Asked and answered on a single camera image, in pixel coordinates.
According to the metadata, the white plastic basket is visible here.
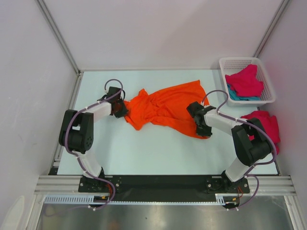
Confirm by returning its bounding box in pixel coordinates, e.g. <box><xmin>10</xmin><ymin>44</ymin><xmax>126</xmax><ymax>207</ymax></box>
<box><xmin>219</xmin><ymin>57</ymin><xmax>276</xmax><ymax>107</ymax></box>

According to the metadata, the teal t shirt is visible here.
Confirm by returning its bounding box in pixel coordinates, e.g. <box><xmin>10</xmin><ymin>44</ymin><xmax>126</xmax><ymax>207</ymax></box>
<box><xmin>226</xmin><ymin>83</ymin><xmax>261</xmax><ymax>101</ymax></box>

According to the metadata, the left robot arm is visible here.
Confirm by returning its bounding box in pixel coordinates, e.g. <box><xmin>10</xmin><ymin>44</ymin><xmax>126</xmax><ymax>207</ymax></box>
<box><xmin>59</xmin><ymin>87</ymin><xmax>128</xmax><ymax>192</ymax></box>

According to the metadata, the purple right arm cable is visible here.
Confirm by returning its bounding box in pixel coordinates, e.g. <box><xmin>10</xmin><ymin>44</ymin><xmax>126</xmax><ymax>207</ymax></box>
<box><xmin>201</xmin><ymin>90</ymin><xmax>276</xmax><ymax>175</ymax></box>

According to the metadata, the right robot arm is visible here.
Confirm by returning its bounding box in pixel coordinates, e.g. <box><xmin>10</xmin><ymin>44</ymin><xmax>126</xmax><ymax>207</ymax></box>
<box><xmin>187</xmin><ymin>102</ymin><xmax>277</xmax><ymax>193</ymax></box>

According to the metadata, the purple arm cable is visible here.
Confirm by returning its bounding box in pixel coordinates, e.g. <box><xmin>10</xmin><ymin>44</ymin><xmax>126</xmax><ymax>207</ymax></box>
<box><xmin>64</xmin><ymin>79</ymin><xmax>125</xmax><ymax>211</ymax></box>
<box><xmin>201</xmin><ymin>90</ymin><xmax>276</xmax><ymax>175</ymax></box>

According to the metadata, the pink t shirt in basket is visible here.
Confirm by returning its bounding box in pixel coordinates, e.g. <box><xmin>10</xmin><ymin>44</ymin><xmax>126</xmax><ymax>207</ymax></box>
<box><xmin>225</xmin><ymin>64</ymin><xmax>264</xmax><ymax>97</ymax></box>

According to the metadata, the aluminium front rail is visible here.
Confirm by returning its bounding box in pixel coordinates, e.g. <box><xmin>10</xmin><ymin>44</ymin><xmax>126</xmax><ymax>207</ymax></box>
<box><xmin>34</xmin><ymin>175</ymin><xmax>296</xmax><ymax>196</ymax></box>

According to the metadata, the aluminium corner post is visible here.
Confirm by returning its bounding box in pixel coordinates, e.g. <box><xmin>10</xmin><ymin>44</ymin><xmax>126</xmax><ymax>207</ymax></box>
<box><xmin>35</xmin><ymin>0</ymin><xmax>81</xmax><ymax>75</ymax></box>
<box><xmin>253</xmin><ymin>0</ymin><xmax>292</xmax><ymax>58</ymax></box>

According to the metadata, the orange t shirt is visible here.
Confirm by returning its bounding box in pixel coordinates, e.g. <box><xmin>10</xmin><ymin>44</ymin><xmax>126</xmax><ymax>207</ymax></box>
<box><xmin>124</xmin><ymin>80</ymin><xmax>206</xmax><ymax>139</ymax></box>

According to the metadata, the folded pink t shirt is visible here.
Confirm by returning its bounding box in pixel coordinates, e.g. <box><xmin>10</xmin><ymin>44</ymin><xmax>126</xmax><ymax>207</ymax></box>
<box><xmin>241</xmin><ymin>111</ymin><xmax>281</xmax><ymax>155</ymax></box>

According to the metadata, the right aluminium corner post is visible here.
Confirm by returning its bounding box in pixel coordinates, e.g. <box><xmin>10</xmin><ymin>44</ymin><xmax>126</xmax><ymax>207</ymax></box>
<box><xmin>253</xmin><ymin>0</ymin><xmax>292</xmax><ymax>58</ymax></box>

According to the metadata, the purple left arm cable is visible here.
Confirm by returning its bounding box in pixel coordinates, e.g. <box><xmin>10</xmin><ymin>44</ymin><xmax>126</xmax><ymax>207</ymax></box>
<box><xmin>64</xmin><ymin>79</ymin><xmax>125</xmax><ymax>211</ymax></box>

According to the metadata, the white slotted cable duct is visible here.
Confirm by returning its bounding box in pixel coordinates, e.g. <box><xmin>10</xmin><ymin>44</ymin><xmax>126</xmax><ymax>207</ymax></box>
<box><xmin>44</xmin><ymin>194</ymin><xmax>239</xmax><ymax>206</ymax></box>

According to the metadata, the left aluminium corner post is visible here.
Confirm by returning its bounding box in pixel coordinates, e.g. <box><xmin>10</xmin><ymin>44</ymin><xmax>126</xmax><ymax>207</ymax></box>
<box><xmin>35</xmin><ymin>0</ymin><xmax>81</xmax><ymax>75</ymax></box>

